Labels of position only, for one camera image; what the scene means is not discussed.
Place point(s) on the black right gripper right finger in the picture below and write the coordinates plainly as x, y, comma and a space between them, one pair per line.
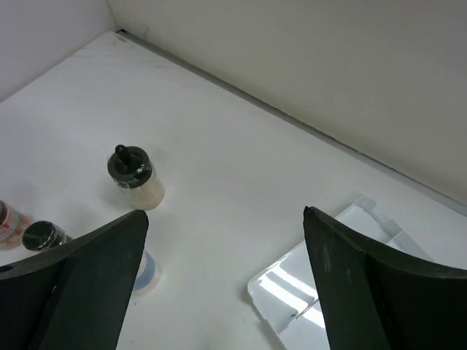
373, 296

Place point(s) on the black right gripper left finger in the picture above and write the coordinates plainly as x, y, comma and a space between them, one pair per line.
74, 296

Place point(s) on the small dark-cap spice bottle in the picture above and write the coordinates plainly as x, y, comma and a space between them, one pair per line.
43, 235

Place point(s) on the white divided plastic tray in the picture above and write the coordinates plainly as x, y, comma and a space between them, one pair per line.
285, 295

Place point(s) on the blue label salt shaker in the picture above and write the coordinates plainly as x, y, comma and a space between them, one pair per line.
148, 275

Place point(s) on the grinder bottle with black cap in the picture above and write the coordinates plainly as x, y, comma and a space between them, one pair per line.
132, 170

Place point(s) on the red label spice jar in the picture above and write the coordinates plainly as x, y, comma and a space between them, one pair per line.
13, 226

